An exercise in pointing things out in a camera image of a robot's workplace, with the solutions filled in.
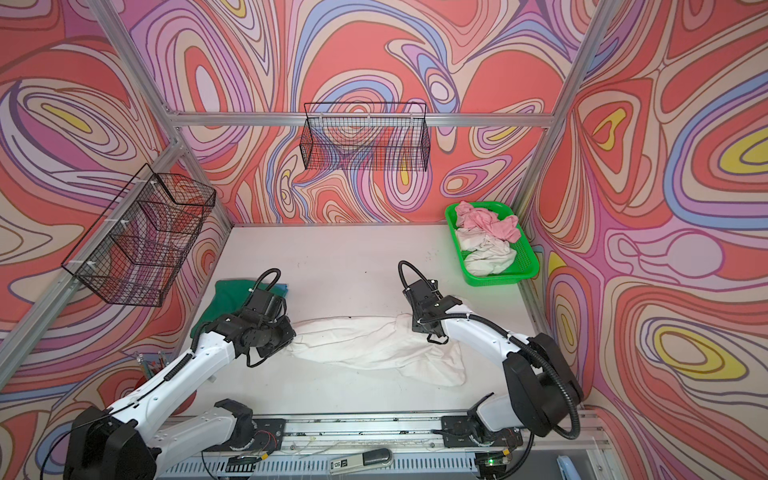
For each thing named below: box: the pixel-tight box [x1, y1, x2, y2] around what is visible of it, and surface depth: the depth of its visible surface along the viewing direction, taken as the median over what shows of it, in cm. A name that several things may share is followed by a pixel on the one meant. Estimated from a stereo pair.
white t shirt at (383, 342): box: [287, 314, 467, 387], surface depth 86 cm
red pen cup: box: [134, 370, 197, 414], surface depth 45 cm
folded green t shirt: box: [190, 279, 277, 337], surface depth 95 cm
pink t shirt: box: [456, 201, 521, 243], surface depth 113 cm
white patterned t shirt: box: [456, 227, 517, 277], surface depth 107 cm
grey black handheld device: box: [329, 448, 394, 476], surface depth 68 cm
